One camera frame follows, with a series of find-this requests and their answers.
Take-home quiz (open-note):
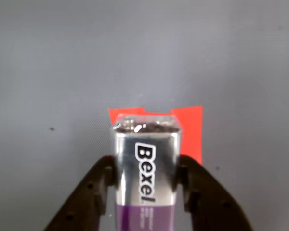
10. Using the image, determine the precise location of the red tape marker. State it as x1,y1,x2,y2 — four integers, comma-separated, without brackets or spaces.
108,105,204,166

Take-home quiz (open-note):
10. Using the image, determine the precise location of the silver purple Bexel 9V battery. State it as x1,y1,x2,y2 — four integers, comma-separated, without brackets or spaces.
111,113,184,231

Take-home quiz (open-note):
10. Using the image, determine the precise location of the grey table mat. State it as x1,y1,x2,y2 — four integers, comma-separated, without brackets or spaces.
0,0,289,231

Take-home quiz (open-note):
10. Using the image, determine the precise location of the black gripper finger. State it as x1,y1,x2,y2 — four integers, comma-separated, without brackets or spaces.
177,154,254,231
44,155,119,231

